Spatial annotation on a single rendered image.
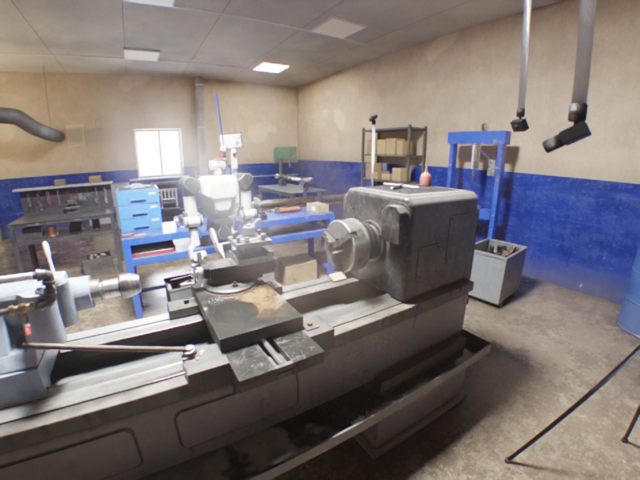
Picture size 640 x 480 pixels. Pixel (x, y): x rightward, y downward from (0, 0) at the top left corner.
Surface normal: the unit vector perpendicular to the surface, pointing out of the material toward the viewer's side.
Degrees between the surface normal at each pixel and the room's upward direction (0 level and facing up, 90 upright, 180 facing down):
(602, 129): 90
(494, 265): 90
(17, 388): 90
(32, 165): 90
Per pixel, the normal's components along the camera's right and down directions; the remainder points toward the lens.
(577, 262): -0.85, 0.15
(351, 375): 0.52, 0.23
